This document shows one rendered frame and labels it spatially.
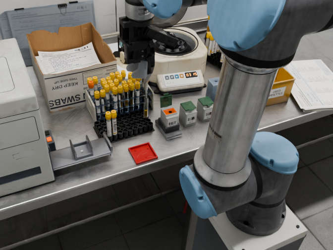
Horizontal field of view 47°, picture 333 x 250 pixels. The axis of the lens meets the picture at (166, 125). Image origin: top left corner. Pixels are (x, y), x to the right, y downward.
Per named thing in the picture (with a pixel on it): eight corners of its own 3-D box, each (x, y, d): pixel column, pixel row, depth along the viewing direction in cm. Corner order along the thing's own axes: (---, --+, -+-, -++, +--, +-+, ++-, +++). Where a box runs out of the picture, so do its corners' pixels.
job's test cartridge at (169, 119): (165, 132, 119) (167, 117, 115) (159, 123, 122) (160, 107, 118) (177, 129, 121) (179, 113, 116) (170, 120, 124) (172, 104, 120)
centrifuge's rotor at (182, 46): (156, 70, 138) (157, 52, 133) (145, 48, 149) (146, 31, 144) (196, 65, 142) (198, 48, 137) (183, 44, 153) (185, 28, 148)
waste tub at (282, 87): (256, 109, 133) (262, 86, 126) (237, 87, 142) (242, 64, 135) (288, 101, 137) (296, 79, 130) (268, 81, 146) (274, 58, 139)
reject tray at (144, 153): (136, 165, 110) (136, 163, 110) (128, 149, 115) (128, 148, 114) (157, 158, 113) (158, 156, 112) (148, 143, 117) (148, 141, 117)
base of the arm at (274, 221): (295, 229, 93) (306, 204, 87) (237, 241, 90) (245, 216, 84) (268, 183, 104) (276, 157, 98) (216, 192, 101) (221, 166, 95)
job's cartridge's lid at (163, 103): (160, 95, 115) (159, 94, 116) (160, 108, 118) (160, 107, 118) (172, 92, 117) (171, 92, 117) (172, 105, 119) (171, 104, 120)
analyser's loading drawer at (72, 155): (40, 177, 102) (37, 164, 99) (35, 160, 107) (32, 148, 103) (113, 156, 110) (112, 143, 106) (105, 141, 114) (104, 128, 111)
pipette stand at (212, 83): (211, 111, 130) (215, 88, 124) (202, 99, 135) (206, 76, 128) (237, 106, 133) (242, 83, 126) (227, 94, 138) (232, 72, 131)
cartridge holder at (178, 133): (166, 140, 118) (167, 132, 116) (154, 123, 124) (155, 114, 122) (182, 136, 120) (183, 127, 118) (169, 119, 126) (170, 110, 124)
